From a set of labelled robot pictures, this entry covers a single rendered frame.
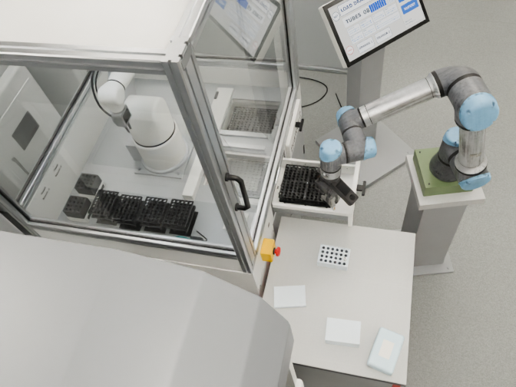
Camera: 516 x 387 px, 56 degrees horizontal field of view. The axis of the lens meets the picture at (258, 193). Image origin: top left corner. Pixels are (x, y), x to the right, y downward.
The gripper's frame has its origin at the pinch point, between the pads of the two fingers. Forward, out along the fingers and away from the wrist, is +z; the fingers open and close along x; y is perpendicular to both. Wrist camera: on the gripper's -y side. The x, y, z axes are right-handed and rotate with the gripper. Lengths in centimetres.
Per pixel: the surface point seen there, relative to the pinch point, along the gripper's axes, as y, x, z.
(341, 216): -1.4, -2.2, 10.6
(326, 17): 60, -70, -18
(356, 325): -32.6, 29.2, 16.8
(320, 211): 6.2, 1.9, 9.4
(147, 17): 27, 35, -99
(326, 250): -4.1, 11.1, 18.5
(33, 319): -1, 95, -80
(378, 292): -30.0, 11.4, 22.0
